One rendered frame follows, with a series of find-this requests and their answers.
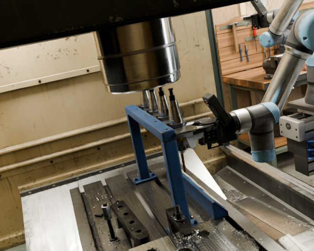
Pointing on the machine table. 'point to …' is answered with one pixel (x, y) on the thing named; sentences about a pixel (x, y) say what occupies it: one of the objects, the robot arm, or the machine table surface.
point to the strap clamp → (175, 211)
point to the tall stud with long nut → (108, 220)
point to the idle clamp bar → (139, 239)
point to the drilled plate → (216, 237)
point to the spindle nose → (137, 56)
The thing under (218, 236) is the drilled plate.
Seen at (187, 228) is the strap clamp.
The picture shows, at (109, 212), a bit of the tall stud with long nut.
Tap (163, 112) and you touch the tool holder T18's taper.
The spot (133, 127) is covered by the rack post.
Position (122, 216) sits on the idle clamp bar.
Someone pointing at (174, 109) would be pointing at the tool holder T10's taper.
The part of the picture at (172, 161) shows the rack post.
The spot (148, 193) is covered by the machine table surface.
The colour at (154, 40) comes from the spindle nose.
